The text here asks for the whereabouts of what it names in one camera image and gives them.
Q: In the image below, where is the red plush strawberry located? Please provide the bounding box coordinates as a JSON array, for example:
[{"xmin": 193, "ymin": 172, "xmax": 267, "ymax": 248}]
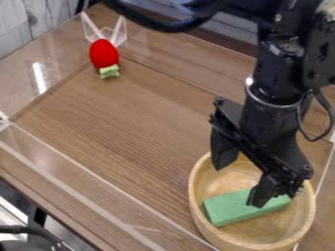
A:
[{"xmin": 89, "ymin": 39, "xmax": 120, "ymax": 79}]

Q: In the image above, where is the clear acrylic corner bracket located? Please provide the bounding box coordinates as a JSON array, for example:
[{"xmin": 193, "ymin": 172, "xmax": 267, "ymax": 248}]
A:
[{"xmin": 80, "ymin": 12, "xmax": 126, "ymax": 47}]

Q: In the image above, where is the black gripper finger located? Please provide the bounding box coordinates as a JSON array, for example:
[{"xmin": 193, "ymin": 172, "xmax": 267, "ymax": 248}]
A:
[
  {"xmin": 210, "ymin": 127, "xmax": 238, "ymax": 171},
  {"xmin": 245, "ymin": 174, "xmax": 281, "ymax": 208}
]

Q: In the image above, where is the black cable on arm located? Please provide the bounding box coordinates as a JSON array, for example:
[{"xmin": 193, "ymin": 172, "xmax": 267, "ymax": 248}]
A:
[{"xmin": 297, "ymin": 88, "xmax": 335, "ymax": 143}]

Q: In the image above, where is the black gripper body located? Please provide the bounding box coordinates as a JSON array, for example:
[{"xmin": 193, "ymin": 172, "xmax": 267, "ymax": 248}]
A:
[{"xmin": 209, "ymin": 77, "xmax": 313, "ymax": 197}]

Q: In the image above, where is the black cable under table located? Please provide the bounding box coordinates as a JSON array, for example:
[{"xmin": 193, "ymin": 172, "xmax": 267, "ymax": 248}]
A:
[{"xmin": 0, "ymin": 225, "xmax": 66, "ymax": 251}]

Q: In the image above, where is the green rectangular block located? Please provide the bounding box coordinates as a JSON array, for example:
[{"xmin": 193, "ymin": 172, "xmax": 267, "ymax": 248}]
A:
[{"xmin": 201, "ymin": 188, "xmax": 292, "ymax": 227}]

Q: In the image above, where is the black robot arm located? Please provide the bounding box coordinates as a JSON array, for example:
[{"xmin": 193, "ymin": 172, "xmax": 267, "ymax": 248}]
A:
[{"xmin": 101, "ymin": 0, "xmax": 335, "ymax": 208}]

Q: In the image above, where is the black table leg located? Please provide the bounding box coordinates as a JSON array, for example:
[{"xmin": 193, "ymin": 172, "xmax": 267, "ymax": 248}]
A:
[{"xmin": 33, "ymin": 207, "xmax": 46, "ymax": 226}]

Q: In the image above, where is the brown wooden bowl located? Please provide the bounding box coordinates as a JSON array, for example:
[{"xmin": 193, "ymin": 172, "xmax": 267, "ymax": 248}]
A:
[{"xmin": 188, "ymin": 153, "xmax": 315, "ymax": 251}]

